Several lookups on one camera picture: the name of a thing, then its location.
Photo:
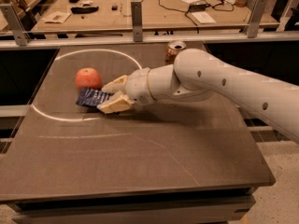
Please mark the small black block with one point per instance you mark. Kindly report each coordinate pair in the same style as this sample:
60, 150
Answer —
114, 7

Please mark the wooden back table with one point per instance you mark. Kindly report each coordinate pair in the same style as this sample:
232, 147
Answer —
156, 15

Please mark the right metal bracket post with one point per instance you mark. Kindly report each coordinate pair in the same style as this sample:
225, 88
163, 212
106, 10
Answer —
252, 28

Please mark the blue rxbar blueberry wrapper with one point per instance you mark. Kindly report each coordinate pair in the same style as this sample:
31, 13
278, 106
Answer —
92, 98

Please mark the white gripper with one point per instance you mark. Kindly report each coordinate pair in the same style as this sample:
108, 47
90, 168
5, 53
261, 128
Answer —
137, 85

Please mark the paper envelope on table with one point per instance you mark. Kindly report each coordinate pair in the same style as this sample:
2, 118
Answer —
56, 17

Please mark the red apple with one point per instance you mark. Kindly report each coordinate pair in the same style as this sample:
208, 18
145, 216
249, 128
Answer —
88, 77

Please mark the middle metal bracket post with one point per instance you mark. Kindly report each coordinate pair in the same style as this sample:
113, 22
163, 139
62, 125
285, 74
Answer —
136, 13

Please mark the black tool on table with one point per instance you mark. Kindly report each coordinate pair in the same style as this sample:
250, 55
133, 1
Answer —
84, 10

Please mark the metal bracket post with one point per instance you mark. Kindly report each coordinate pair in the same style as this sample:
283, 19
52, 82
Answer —
20, 36
136, 13
252, 28

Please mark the white paper card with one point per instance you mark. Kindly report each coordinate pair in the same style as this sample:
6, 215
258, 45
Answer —
203, 17

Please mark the black power adapter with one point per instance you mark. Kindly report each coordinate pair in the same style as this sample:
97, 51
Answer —
196, 7

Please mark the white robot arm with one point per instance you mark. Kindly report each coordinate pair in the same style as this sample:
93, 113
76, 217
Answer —
194, 75

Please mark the horizontal metal rail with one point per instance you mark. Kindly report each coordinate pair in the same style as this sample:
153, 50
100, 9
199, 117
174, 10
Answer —
106, 40

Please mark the orange soda can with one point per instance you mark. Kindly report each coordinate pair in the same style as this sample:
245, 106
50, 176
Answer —
173, 49

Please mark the left metal bracket post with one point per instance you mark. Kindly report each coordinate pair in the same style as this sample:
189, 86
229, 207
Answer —
20, 36

